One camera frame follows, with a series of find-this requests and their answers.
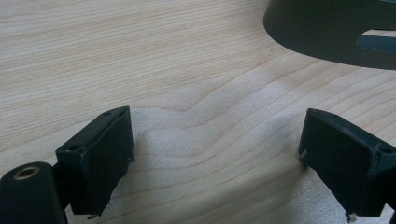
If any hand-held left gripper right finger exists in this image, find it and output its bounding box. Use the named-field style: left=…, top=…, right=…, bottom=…
left=298, top=107, right=396, bottom=218

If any dark grey curved plastic object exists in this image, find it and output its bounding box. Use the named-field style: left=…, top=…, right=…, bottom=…
left=262, top=0, right=396, bottom=71

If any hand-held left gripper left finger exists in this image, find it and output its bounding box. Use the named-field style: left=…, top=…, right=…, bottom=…
left=55, top=105, right=135, bottom=217

